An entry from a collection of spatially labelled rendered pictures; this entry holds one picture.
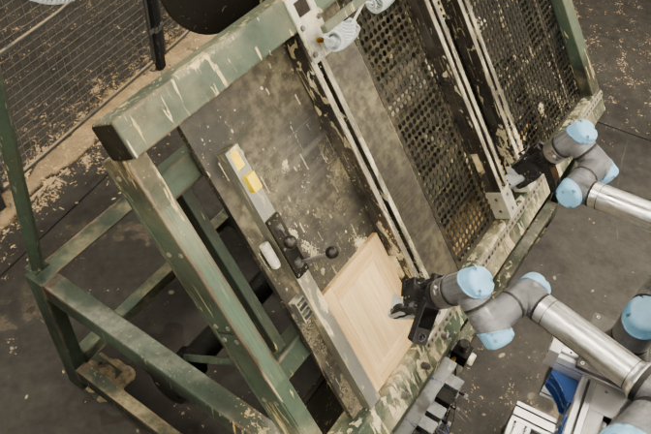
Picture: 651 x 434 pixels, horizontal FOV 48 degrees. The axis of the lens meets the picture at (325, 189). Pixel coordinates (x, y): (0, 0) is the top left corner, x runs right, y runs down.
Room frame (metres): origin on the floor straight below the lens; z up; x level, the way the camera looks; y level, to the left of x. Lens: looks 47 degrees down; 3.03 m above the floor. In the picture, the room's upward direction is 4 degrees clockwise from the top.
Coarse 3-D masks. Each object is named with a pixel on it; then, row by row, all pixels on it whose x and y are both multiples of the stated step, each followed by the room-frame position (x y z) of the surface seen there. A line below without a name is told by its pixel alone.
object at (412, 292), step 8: (408, 280) 1.11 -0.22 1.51; (416, 280) 1.10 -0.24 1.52; (424, 280) 1.10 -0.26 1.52; (432, 280) 1.07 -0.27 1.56; (408, 288) 1.09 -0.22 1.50; (416, 288) 1.08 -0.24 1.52; (424, 288) 1.08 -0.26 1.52; (408, 296) 1.07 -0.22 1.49; (416, 296) 1.06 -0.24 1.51; (424, 296) 1.05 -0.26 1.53; (408, 304) 1.05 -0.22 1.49; (416, 304) 1.04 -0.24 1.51; (432, 304) 1.01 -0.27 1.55; (408, 312) 1.04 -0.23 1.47; (416, 312) 1.04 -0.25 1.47
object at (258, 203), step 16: (224, 160) 1.33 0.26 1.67; (240, 176) 1.31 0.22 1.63; (240, 192) 1.31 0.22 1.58; (256, 208) 1.28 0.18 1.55; (272, 208) 1.31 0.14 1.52; (256, 224) 1.28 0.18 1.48; (272, 240) 1.25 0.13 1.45; (288, 272) 1.22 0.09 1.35; (304, 288) 1.20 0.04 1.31; (320, 304) 1.20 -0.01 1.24; (320, 320) 1.16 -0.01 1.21; (336, 336) 1.16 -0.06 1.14; (336, 352) 1.13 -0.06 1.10; (352, 352) 1.15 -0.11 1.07; (352, 368) 1.11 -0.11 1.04; (352, 384) 1.09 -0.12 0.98; (368, 384) 1.11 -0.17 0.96; (368, 400) 1.07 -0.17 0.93
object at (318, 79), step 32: (288, 0) 1.68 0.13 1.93; (320, 32) 1.69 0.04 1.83; (352, 32) 1.63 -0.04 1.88; (320, 64) 1.68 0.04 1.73; (320, 96) 1.63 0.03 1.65; (352, 128) 1.61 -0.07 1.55; (352, 160) 1.56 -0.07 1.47; (384, 192) 1.55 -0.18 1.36; (384, 224) 1.49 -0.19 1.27; (416, 256) 1.47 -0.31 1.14
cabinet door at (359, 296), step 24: (360, 264) 1.38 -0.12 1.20; (384, 264) 1.43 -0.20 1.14; (336, 288) 1.28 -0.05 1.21; (360, 288) 1.33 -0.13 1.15; (384, 288) 1.38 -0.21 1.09; (336, 312) 1.22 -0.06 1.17; (360, 312) 1.27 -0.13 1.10; (384, 312) 1.32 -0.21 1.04; (360, 336) 1.22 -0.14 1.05; (384, 336) 1.26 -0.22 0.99; (360, 360) 1.16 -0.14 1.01; (384, 360) 1.20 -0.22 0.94
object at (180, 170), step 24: (360, 24) 2.00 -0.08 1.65; (456, 48) 2.33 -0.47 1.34; (504, 96) 2.32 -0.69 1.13; (168, 168) 1.28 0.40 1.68; (192, 168) 1.31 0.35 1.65; (192, 192) 1.28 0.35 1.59; (192, 216) 1.24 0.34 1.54; (216, 240) 1.23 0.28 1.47; (240, 288) 1.17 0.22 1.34; (264, 312) 1.16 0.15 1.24; (264, 336) 1.12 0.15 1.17; (288, 336) 1.16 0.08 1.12; (288, 360) 1.08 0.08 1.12
